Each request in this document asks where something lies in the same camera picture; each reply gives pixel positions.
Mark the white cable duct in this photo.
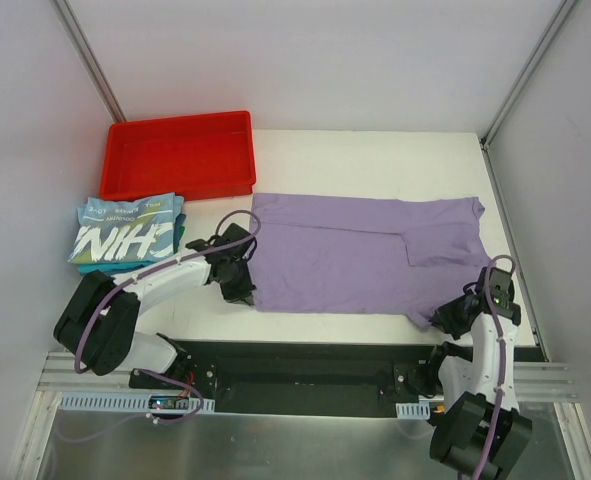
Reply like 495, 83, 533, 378
59, 392, 215, 415
395, 402, 431, 421

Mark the right aluminium frame post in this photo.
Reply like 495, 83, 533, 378
480, 0, 581, 151

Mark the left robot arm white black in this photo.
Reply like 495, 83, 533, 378
53, 223, 257, 389

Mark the folded teal shirt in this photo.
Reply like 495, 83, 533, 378
77, 213, 186, 275

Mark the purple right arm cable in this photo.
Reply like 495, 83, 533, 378
472, 255, 516, 480

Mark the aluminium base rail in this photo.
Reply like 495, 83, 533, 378
513, 362, 579, 403

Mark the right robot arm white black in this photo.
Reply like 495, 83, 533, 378
425, 263, 532, 479

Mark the aluminium frame post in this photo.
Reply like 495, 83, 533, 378
480, 0, 581, 151
50, 0, 126, 123

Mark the left white cable duct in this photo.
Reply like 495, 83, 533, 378
59, 392, 215, 415

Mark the red plastic bin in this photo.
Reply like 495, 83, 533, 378
99, 111, 256, 201

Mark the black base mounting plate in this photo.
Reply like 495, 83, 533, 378
128, 339, 456, 416

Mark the left aluminium frame post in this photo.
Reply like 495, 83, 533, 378
50, 0, 126, 123

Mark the purple t-shirt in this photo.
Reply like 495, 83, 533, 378
250, 193, 489, 329

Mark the right white cable duct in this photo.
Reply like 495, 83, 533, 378
395, 402, 431, 421

